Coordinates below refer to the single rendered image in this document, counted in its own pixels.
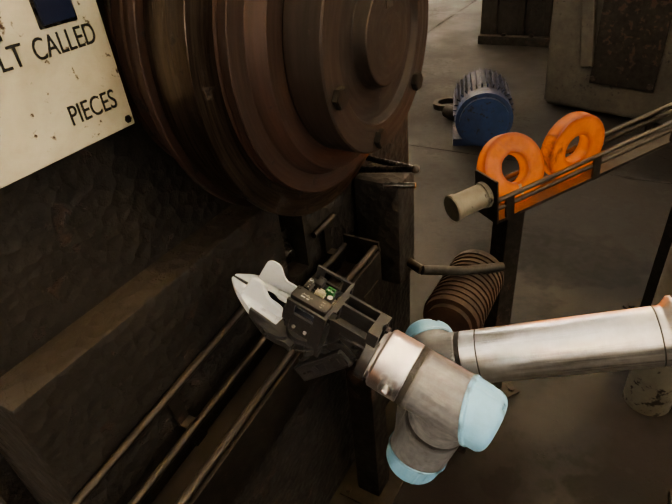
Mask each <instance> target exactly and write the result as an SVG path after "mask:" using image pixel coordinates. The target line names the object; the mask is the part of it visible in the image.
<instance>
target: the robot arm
mask: <svg viewBox="0 0 672 504"><path fill-rule="evenodd" d="M326 273H328V274H330V275H332V276H333V277H335V278H337V279H339V280H340V281H342V282H343V285H342V289H340V288H339V287H337V286H335V285H333V284H332V283H330V282H328V281H327V279H326V278H325V274H326ZM315 278H316V279H318V280H316V279H314V278H309V280H308V281H307V282H306V283H305V285H304V286H303V287H302V286H300V285H298V286H296V285H295V284H293V283H291V282H289V281H288V280H287V279H286V277H285V274H284V271H283V268H282V266H281V265H280V264H279V263H277V262H276V261H268V262H267V263H266V265H265V267H264V268H263V270H262V272H261V274H260V275H254V274H235V275H234V276H233V277H232V284H233V287H234V290H235V293H236V295H237V297H238V298H239V300H240V302H241V304H242V305H243V307H244V308H245V310H246V311H247V313H248V314H249V317H250V318H251V320H252V321H253V323H254V324H255V325H256V327H257V328H258V329H259V331H260V332H261V333H262V334H263V335H264V336H265V337H266V338H267V339H268V340H270V341H271V342H273V343H275V344H277V345H280V346H282V347H284V348H285V349H286V350H287V351H290V350H291V349H293V350H295V351H297V352H300V353H303V354H302V355H301V357H300V358H299V362H298V363H297V364H296V365H295V366H294V367H293V368H294V369H295V371H296V372H297V373H298V374H299V376H300V377H301V378H302V379H303V380H304V382H305V381H308V380H311V379H314V378H317V377H320V376H323V375H326V374H329V373H332V372H336V371H339V370H342V369H345V368H348V367H351V366H352V365H353V364H354V362H355V361H357V364H356V366H355V368H354V371H353V376H355V377H356V378H358V379H360V380H361V381H363V380H364V379H365V378H366V380H365V382H366V385H367V386H369V387H370V388H372V389H373V390H375V391H377V392H378V393H380V394H381V395H383V396H385V397H386V398H388V399H390V400H391V401H393V402H394V401H395V402H394V403H395V404H397V411H396V423H395V429H394V431H393V432H392V434H391V435H390V437H389V442H388V445H387V450H386V456H387V461H388V464H389V466H390V468H391V469H392V471H393V472H394V473H395V474H396V475H397V476H398V477H399V478H400V479H402V480H403V481H405V482H408V483H410V484H416V485H421V484H426V483H428V482H430V481H432V480H433V479H434V478H435V477H436V476H437V475H438V474H439V473H440V472H442V471H443V470H444V469H445V467H446V466H447V463H448V461H449V459H450V458H451V457H452V455H453V454H454V453H455V451H456V450H457V448H458V447H459V446H460V445H461V446H462V447H468V448H469V449H471V450H473V451H475V452H480V451H483V450H485V449H486V448H487V447H488V445H489V444H490V443H491V441H492V439H493V438H494V436H495V434H496V433H497V431H498V429H499V427H500V425H501V423H502V421H503V418H504V416H505V413H506V410H507V407H508V399H507V396H506V395H505V394H504V392H502V391H501V390H499V389H498V388H496V387H495V386H494V385H492V384H491V383H495V382H505V381H516V380H527V379H537V378H548V377H559V376H569V375H580V374H591V373H601V372H612V371H623V370H633V369H644V368H655V367H665V366H672V295H667V296H664V297H663V299H662V300H661V301H660V302H659V304H657V305H654V306H646V307H639V308H631V309H623V310H616V311H608V312H601V313H593V314H586V315H578V316H571V317H563V318H555V319H548V320H540V321H533V322H525V323H518V324H510V325H502V326H495V327H487V328H480V329H472V330H465V331H457V332H453V331H452V329H451V328H450V327H449V326H448V325H447V324H446V323H444V322H442V321H440V320H437V321H434V320H432V319H422V320H418V321H416V322H414V323H413V324H411V325H410V326H409V327H408V329H407V330H406V332H405V333H403V332H401V331H399V330H394V331H393V332H391V331H392V328H390V327H389V324H390V322H391V319H392V317H390V316H388V315H387V314H385V313H383V312H381V311H380V310H378V309H376V308H374V307H373V306H371V305H369V304H367V303H366V302H364V301H362V300H360V299H358V298H357V297H355V296H353V295H352V293H353V290H354V287H355V284H353V283H352V282H350V281H348V280H346V279H345V278H343V277H341V276H339V275H337V274H336V273H334V272H332V271H330V270H329V269H327V268H325V267H323V266H321V265H320V264H319V265H318V267H317V272H316V276H315ZM326 285H328V286H329V287H328V286H326ZM336 290H337V291H339V292H337V291H336ZM282 318H284V319H285V321H284V320H283V319H282Z"/></svg>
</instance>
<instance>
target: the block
mask: <svg viewBox="0 0 672 504"><path fill-rule="evenodd" d="M383 182H414V173H413V172H382V173H359V174H358V175H357V176H356V177H355V180H354V189H355V202H356V215H357V228H358V236H359V237H363V238H367V239H371V240H375V241H379V245H380V249H381V251H380V253H381V273H382V280H384V281H387V282H391V283H395V284H401V283H402V282H403V281H404V279H405V278H406V277H407V275H408V274H409V273H410V271H411V270H412V269H410V268H409V267H407V261H408V259H409V258H412V259H414V189H403V188H383Z"/></svg>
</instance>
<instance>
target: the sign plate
mask: <svg viewBox="0 0 672 504"><path fill-rule="evenodd" d="M70 1H71V4H72V6H73V9H74V12H75V15H76V17H74V18H71V19H67V20H64V21H60V22H56V23H53V24H49V25H46V26H43V25H42V23H41V20H40V18H39V15H38V12H37V10H36V7H35V4H34V2H33V0H0V189H1V188H3V187H5V186H7V185H9V184H11V183H13V182H15V181H17V180H19V179H21V178H23V177H26V176H28V175H30V174H32V173H34V172H36V171H38V170H40V169H42V168H44V167H46V166H48V165H50V164H52V163H54V162H56V161H58V160H60V159H62V158H64V157H66V156H69V155H71V154H73V153H75V152H77V151H79V150H81V149H83V148H85V147H87V146H89V145H91V144H93V143H95V142H97V141H99V140H101V139H103V138H105V137H107V136H109V135H111V134H114V133H116V132H118V131H120V130H122V129H124V128H126V127H128V126H130V125H132V124H134V119H133V116H132V113H131V109H130V106H129V103H128V100H127V97H126V94H125V91H124V87H123V84H122V81H121V78H120V75H119V72H118V69H117V65H116V62H115V59H114V56H113V53H112V50H111V47H110V43H109V40H108V37H107V34H106V31H105V28H104V25H103V22H102V18H101V15H100V12H99V9H98V6H97V3H96V0H70Z"/></svg>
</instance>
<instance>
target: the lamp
mask: <svg viewBox="0 0 672 504"><path fill-rule="evenodd" d="M33 2H34V4H35V7H36V10H37V12H38V15H39V18H40V20H41V23H42V25H43V26H46V25H49V24H53V23H56V22H60V21H64V20H67V19H71V18H74V17H76V15H75V12H74V9H73V6H72V4H71V1H70V0H33Z"/></svg>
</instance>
